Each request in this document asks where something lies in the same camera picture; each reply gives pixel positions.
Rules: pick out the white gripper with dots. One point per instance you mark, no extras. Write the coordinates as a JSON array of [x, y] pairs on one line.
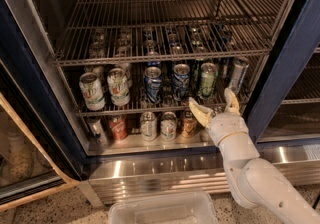
[[226, 126]]

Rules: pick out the green soda can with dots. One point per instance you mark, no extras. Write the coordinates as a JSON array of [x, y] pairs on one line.
[[208, 77]]

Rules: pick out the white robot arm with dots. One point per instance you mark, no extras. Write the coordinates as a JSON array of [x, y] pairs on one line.
[[253, 181]]

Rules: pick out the orange brown can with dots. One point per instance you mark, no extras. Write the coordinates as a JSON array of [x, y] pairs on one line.
[[189, 124]]

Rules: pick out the silver can right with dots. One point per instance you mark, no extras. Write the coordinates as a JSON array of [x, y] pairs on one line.
[[238, 72]]

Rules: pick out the blue can right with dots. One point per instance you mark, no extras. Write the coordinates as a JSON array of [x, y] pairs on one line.
[[180, 81]]

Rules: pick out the blue can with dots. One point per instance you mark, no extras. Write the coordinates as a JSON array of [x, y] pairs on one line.
[[153, 84], [180, 81]]

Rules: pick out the silver green can bottom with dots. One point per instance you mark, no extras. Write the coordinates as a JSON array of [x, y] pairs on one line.
[[148, 126]]

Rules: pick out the blue can left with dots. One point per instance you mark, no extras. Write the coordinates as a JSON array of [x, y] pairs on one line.
[[153, 84]]

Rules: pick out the red soda can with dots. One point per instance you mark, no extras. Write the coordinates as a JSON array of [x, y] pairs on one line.
[[117, 125]]

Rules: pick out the stainless steel fridge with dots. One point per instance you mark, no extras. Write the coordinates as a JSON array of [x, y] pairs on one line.
[[282, 112]]

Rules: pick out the silver can bottom left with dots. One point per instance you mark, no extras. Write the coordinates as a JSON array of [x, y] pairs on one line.
[[96, 128]]

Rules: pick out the white green can far left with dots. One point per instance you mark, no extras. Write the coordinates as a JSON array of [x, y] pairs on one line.
[[91, 89]]

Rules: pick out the open glass fridge door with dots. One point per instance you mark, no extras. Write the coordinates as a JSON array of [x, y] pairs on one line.
[[30, 169]]

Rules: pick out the clear plastic bin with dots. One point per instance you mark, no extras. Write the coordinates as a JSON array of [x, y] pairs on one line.
[[177, 208]]

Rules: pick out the middle wire shelf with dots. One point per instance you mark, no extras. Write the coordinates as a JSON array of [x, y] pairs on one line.
[[138, 100]]

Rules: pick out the wire shelf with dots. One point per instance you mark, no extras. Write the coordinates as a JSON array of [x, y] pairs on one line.
[[226, 27], [138, 100]]

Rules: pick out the upper wire shelf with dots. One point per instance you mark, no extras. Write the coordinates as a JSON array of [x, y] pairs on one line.
[[226, 27]]

